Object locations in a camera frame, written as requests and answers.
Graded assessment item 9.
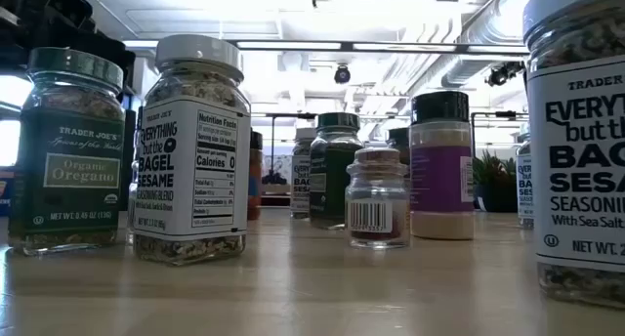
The white wall poster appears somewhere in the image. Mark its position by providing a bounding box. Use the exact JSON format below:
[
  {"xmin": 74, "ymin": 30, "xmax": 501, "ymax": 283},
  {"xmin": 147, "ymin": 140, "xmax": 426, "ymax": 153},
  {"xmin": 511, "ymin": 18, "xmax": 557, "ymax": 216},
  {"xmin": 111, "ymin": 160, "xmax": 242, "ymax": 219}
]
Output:
[{"xmin": 263, "ymin": 154, "xmax": 293, "ymax": 185}]

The black toaster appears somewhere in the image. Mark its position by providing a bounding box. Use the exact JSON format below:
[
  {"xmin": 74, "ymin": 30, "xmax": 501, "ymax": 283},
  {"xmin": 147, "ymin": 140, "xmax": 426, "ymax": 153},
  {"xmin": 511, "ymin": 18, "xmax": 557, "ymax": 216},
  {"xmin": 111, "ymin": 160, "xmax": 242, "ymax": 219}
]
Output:
[{"xmin": 121, "ymin": 94, "xmax": 144, "ymax": 169}]

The red spice bottle black lid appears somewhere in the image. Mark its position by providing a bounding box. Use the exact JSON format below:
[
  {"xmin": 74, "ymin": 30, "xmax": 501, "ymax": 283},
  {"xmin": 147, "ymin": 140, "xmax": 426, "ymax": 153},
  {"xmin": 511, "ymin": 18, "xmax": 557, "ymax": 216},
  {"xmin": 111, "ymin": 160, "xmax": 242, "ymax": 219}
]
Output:
[{"xmin": 246, "ymin": 130, "xmax": 265, "ymax": 222}]

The purple-label bottle black lid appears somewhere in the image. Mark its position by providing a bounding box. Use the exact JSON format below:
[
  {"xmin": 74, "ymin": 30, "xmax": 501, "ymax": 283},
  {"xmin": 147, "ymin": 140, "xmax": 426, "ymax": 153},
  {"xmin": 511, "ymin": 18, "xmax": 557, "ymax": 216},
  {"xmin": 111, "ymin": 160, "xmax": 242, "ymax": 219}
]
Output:
[{"xmin": 408, "ymin": 90, "xmax": 476, "ymax": 241}]

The small potted succulent plant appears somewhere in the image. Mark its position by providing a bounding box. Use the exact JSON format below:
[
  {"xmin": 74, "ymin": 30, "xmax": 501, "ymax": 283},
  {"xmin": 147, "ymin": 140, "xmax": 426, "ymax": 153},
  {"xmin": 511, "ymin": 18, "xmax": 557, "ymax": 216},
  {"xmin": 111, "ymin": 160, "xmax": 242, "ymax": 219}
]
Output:
[{"xmin": 472, "ymin": 149, "xmax": 520, "ymax": 214}]

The silver ventilation duct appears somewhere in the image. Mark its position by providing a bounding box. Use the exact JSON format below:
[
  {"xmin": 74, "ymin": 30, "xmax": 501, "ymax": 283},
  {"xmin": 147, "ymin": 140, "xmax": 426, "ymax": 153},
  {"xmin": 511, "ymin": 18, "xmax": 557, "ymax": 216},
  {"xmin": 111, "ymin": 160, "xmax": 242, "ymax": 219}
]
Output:
[{"xmin": 404, "ymin": 0, "xmax": 548, "ymax": 98}]

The blue plastic wrap box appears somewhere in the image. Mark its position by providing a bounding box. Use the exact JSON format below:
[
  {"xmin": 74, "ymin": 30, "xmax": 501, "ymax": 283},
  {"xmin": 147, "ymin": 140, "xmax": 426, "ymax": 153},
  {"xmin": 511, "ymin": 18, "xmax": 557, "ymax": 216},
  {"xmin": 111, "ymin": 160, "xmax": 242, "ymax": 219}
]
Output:
[{"xmin": 0, "ymin": 167, "xmax": 15, "ymax": 218}]

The black round ceiling fixture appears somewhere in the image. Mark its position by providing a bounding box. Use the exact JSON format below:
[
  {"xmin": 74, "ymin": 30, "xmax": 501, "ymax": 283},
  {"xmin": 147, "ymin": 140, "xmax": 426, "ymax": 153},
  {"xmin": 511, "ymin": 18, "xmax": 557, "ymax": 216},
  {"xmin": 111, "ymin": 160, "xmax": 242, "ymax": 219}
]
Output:
[{"xmin": 333, "ymin": 63, "xmax": 352, "ymax": 86}]

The black track spotlight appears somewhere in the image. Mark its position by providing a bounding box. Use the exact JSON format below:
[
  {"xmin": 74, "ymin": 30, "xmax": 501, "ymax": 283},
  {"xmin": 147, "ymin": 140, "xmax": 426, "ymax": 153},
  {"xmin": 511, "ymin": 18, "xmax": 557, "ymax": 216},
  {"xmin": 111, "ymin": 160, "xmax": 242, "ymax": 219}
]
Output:
[{"xmin": 484, "ymin": 60, "xmax": 526, "ymax": 88}]

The white-lid bagel seasoning jar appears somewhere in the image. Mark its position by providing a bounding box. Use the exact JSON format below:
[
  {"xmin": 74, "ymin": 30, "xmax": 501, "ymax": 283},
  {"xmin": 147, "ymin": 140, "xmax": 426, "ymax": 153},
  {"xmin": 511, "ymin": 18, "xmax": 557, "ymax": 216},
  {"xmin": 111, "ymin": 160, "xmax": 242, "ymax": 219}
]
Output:
[
  {"xmin": 131, "ymin": 33, "xmax": 253, "ymax": 268},
  {"xmin": 290, "ymin": 127, "xmax": 318, "ymax": 220},
  {"xmin": 521, "ymin": 0, "xmax": 625, "ymax": 311},
  {"xmin": 516, "ymin": 123, "xmax": 536, "ymax": 230}
]

